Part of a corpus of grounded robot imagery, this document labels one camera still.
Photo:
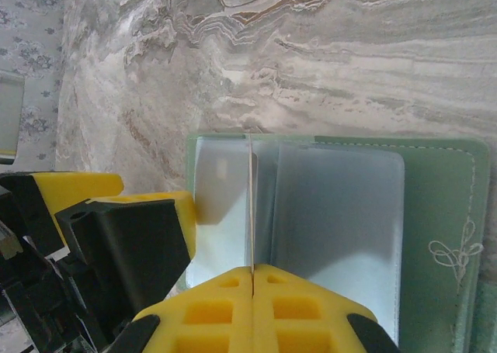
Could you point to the dark grey credit card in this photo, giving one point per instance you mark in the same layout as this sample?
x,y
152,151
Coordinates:
x,y
252,232

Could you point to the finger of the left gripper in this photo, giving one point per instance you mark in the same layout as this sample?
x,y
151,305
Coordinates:
x,y
128,248
77,184

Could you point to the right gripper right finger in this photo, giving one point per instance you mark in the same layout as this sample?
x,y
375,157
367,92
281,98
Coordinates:
x,y
303,322

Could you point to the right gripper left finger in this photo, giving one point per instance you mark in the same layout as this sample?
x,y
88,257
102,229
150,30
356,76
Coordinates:
x,y
202,322

